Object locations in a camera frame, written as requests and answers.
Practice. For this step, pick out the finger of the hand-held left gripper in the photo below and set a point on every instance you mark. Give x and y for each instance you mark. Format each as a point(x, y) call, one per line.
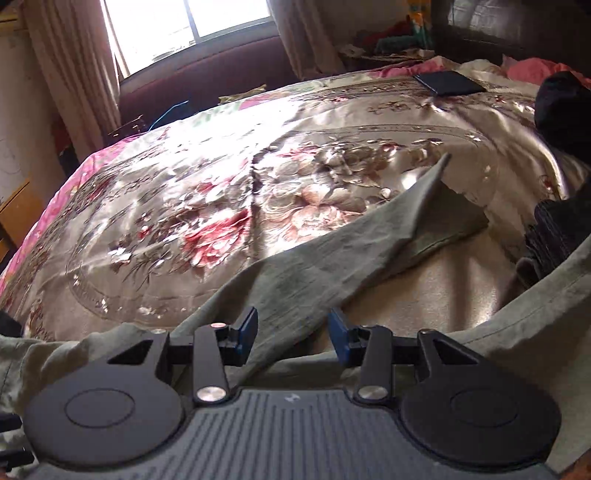
point(14, 458)

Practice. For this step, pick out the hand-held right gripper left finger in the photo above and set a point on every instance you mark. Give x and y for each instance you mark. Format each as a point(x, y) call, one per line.
point(247, 333)

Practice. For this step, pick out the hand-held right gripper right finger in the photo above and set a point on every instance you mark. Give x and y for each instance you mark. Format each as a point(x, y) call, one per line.
point(339, 339)

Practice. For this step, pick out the grey-green pants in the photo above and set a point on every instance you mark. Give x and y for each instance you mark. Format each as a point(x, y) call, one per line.
point(286, 286)

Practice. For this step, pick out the black pants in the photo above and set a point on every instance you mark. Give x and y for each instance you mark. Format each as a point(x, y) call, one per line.
point(10, 324)

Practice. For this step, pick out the floral satin bedspread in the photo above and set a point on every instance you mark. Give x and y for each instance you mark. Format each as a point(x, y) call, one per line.
point(184, 184)

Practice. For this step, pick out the dark ribbed cloth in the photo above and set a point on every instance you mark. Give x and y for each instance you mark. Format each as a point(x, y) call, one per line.
point(549, 235)

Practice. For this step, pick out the pale green cloth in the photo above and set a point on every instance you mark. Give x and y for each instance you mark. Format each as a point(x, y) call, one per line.
point(242, 93)

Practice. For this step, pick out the wooden desk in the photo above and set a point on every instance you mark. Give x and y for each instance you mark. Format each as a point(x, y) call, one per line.
point(23, 207)

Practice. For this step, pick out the maroon sofa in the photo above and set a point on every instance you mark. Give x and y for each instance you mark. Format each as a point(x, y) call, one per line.
point(207, 78)

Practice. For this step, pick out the red bag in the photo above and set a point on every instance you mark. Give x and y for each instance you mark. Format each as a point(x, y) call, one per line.
point(61, 136)

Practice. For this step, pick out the dark smartphone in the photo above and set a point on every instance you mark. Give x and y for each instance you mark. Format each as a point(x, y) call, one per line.
point(448, 83)

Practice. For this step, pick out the cluttered nightstand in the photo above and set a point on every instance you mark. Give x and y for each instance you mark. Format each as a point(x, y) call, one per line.
point(369, 57)

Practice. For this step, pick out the teal cloth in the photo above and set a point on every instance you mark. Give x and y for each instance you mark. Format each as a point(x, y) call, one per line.
point(397, 45)

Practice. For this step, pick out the beige curtain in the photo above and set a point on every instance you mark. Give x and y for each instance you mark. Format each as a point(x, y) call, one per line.
point(300, 37)
point(69, 69)

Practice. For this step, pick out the cream pillow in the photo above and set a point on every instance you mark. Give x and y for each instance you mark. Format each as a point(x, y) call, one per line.
point(480, 67)

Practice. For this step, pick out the window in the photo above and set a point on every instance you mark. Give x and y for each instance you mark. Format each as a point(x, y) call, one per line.
point(184, 27)

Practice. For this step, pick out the red cloth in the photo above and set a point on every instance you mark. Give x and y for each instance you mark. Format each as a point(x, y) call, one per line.
point(392, 27)

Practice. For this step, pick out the black cloth pile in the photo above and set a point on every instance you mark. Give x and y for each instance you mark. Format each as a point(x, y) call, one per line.
point(563, 115)

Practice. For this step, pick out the pink cloth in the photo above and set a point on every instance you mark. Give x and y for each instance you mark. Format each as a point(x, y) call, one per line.
point(531, 69)

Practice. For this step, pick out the dark wooden headboard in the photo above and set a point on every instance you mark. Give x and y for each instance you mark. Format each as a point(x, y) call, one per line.
point(508, 27)

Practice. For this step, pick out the dark metal frame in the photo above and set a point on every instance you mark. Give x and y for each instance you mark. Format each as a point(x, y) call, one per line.
point(129, 127)

